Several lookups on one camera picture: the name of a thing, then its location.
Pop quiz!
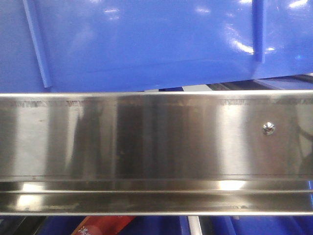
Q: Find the large blue plastic bin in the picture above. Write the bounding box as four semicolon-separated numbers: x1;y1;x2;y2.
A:
0;0;313;93

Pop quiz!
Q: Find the blue bin on lower shelf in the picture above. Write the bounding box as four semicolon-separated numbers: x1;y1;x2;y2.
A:
37;216;313;235

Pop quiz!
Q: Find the red printed package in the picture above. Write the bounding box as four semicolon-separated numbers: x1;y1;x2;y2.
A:
72;215;135;235

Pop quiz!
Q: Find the stainless steel shelf rail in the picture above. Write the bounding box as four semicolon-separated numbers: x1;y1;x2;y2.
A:
0;90;313;215

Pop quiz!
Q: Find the silver rail screw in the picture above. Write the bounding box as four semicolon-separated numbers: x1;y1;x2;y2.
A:
262;121;276;136

